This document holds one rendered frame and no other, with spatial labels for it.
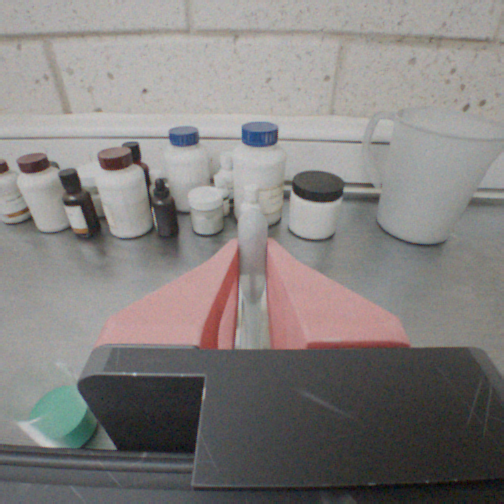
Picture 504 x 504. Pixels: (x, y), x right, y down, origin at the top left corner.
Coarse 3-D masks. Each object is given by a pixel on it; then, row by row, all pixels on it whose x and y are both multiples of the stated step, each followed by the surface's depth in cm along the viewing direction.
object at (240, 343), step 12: (240, 300) 15; (264, 300) 15; (240, 312) 15; (264, 312) 15; (240, 324) 14; (264, 324) 14; (240, 336) 14; (264, 336) 14; (240, 348) 14; (264, 348) 14
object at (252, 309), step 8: (248, 304) 13; (256, 304) 13; (248, 312) 14; (256, 312) 14; (248, 320) 14; (256, 320) 14; (248, 328) 15; (256, 328) 15; (248, 336) 15; (256, 336) 15; (248, 344) 15; (256, 344) 15
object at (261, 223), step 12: (252, 216) 11; (264, 216) 11; (252, 228) 11; (264, 228) 11; (252, 240) 11; (264, 240) 11; (252, 252) 11; (264, 252) 12; (252, 264) 12; (264, 264) 12; (264, 276) 13; (264, 288) 13
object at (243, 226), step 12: (240, 216) 11; (240, 228) 11; (240, 240) 11; (240, 252) 12; (240, 264) 12; (240, 276) 13; (252, 276) 12; (240, 288) 13; (252, 288) 12; (252, 300) 13
